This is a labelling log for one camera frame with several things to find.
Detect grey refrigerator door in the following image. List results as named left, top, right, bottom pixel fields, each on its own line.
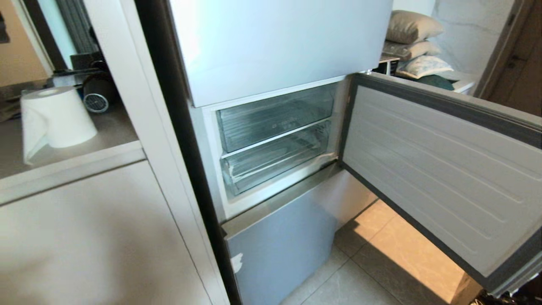
left=339, top=72, right=542, bottom=297

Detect beige pillow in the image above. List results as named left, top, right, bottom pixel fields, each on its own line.
left=386, top=10, right=445, bottom=44
left=383, top=40, right=442, bottom=61

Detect white side table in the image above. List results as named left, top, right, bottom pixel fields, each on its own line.
left=440, top=71, right=477, bottom=94

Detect brown wooden door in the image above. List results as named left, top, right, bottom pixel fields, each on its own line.
left=474, top=0, right=542, bottom=114

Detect silver refrigerator door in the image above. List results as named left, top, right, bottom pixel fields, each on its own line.
left=169, top=0, right=394, bottom=108

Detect clear fridge drawer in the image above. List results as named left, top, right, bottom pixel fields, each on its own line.
left=216, top=83, right=339, bottom=154
left=220, top=120, right=332, bottom=197

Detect white paper towel roll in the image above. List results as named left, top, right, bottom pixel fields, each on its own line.
left=20, top=86, right=98, bottom=165

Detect silver freezer door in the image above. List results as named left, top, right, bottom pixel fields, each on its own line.
left=221, top=163, right=378, bottom=305

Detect white kitchen cabinet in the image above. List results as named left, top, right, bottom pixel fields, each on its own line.
left=0, top=0, right=231, bottom=305

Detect silver refrigerator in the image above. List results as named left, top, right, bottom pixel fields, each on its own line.
left=135, top=0, right=394, bottom=305

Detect black round appliance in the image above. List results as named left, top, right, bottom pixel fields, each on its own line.
left=81, top=70, right=117, bottom=114

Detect patterned white pillow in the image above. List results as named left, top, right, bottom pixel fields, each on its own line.
left=398, top=55, right=454, bottom=79

